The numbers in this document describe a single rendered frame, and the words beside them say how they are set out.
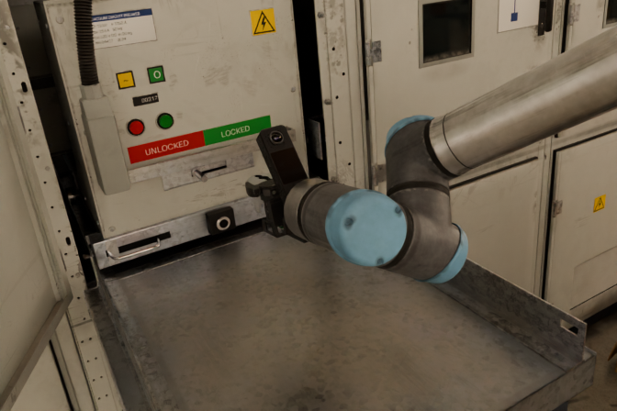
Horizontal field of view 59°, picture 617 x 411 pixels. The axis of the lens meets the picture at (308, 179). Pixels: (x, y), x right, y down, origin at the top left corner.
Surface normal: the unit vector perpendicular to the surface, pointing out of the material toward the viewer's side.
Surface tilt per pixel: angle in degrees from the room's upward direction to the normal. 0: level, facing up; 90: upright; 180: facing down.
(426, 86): 90
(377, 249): 77
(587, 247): 90
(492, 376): 0
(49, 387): 90
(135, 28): 90
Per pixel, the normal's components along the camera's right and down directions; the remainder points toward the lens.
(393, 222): 0.40, 0.10
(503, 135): -0.45, 0.57
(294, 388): -0.09, -0.92
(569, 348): -0.87, 0.26
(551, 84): -0.75, -0.06
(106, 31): 0.50, 0.29
